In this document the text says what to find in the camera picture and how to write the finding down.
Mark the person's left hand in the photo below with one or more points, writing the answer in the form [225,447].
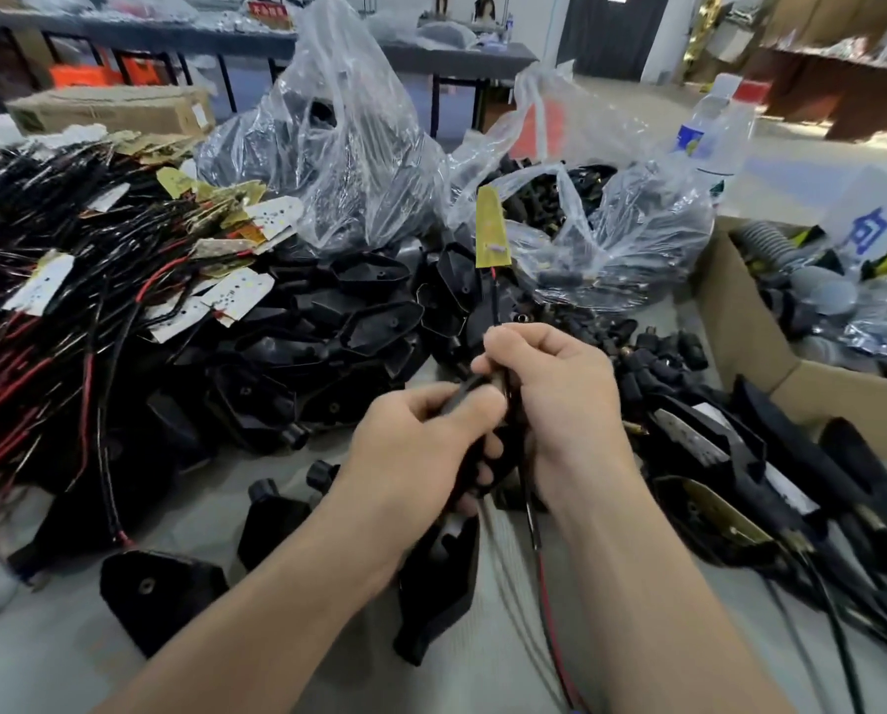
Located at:
[398,468]

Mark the person's right hand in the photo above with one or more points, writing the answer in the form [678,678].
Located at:
[570,408]

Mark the person's right thumb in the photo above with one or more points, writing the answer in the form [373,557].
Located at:
[497,373]

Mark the person's left thumb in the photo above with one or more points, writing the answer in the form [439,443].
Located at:
[477,412]

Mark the black plastic lamp housing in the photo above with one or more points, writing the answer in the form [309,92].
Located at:
[443,587]

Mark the person's right forearm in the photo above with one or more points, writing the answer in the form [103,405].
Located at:
[651,602]

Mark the person's left forearm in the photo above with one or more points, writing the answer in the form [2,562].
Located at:
[265,632]

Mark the heap of small black connectors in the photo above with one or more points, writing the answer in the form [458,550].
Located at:
[651,356]

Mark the pile of black lamp shells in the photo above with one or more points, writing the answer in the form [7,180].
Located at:
[324,327]

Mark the wide clear bag of connectors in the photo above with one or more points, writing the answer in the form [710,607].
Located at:
[622,230]

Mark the black triangular lamp housing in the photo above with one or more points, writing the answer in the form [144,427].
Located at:
[272,524]
[160,598]

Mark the open cardboard box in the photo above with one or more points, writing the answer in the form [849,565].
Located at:
[748,341]

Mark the tall clear bag of parts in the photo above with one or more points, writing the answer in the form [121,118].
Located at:
[339,141]

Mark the pile of assembled black lamps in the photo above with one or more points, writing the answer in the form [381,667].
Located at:
[770,483]

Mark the blue label water bottle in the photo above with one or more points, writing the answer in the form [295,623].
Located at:
[711,141]

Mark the grey round cap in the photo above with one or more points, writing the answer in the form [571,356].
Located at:
[830,293]

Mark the dark door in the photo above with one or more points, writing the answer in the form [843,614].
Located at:
[610,37]

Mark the red cap bottle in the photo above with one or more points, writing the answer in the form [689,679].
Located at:
[750,111]

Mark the clear bag of grey parts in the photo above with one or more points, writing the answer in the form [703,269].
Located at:
[878,327]

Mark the white box with blue print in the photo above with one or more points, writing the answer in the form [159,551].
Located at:
[871,215]

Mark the red sign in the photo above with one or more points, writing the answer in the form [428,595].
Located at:
[268,13]

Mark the brown wooden table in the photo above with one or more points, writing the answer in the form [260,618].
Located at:
[837,89]

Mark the long grey work table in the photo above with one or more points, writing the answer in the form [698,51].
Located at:
[190,40]

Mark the long flat cardboard box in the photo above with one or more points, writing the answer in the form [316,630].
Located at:
[116,109]

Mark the orange plastic crate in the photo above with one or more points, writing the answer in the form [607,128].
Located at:
[82,75]
[144,70]

